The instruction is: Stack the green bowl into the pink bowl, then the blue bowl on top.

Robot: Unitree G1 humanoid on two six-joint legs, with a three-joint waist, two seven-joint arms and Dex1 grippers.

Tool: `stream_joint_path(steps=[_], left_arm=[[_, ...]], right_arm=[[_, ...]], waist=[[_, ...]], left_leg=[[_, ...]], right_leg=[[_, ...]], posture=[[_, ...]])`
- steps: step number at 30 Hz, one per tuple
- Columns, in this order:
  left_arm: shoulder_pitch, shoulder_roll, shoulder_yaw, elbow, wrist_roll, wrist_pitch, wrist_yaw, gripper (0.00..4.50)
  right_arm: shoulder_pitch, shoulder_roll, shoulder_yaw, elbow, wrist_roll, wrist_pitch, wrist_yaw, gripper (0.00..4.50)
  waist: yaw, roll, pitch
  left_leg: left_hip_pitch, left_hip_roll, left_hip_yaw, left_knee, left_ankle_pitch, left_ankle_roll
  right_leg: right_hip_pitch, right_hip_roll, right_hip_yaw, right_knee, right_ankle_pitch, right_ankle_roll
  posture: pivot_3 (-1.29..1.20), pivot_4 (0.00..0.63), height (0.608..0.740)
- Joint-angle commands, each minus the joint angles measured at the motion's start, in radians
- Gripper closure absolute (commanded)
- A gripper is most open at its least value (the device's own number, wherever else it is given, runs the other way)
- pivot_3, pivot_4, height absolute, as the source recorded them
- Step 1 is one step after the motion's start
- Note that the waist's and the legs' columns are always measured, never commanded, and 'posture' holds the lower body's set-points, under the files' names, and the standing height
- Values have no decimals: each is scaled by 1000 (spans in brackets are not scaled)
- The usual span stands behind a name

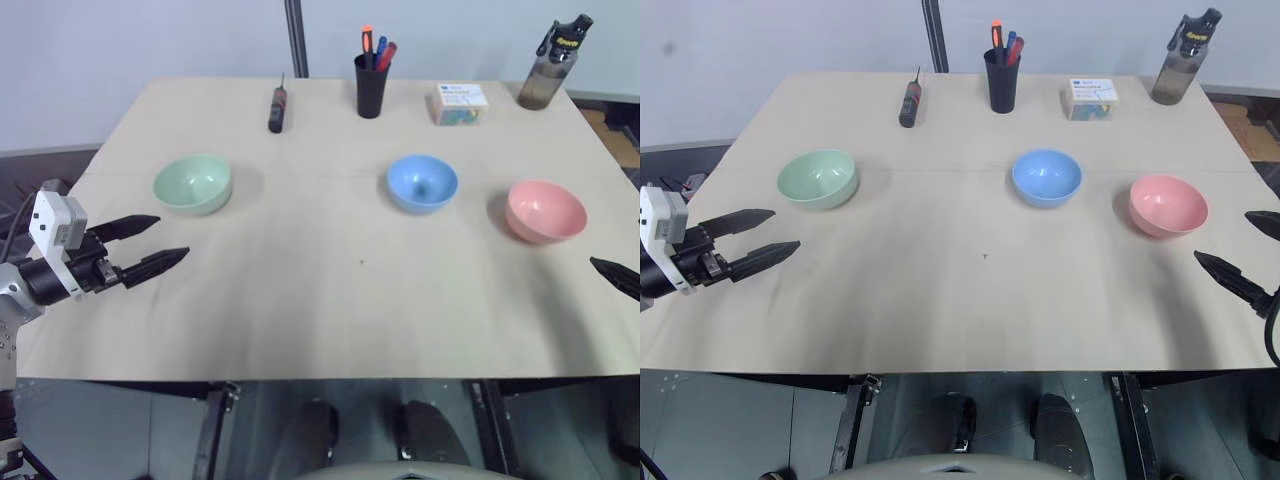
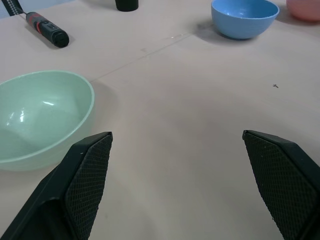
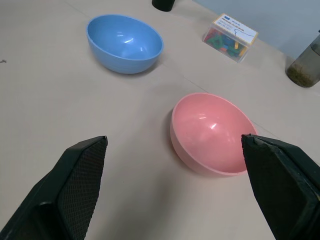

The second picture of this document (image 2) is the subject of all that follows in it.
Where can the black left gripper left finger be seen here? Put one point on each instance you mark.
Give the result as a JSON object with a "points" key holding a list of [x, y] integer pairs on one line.
{"points": [[75, 185]]}

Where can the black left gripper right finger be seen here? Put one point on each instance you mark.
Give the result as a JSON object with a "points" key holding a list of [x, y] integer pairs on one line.
{"points": [[285, 180]]}

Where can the green bowl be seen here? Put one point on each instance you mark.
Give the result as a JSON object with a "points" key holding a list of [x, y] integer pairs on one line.
{"points": [[42, 117]]}

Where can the small dark screw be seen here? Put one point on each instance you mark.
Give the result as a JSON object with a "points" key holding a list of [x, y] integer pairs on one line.
{"points": [[275, 86]]}

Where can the black and red handheld tool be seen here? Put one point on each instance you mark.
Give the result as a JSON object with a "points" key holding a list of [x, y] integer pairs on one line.
{"points": [[47, 29]]}

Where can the blue bowl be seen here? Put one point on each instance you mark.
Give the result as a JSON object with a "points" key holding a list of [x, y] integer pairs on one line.
{"points": [[243, 18]]}

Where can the red bowl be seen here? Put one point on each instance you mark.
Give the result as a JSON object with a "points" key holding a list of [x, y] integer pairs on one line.
{"points": [[303, 9]]}

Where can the black cylindrical object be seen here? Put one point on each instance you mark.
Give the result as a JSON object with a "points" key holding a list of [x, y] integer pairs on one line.
{"points": [[127, 5]]}

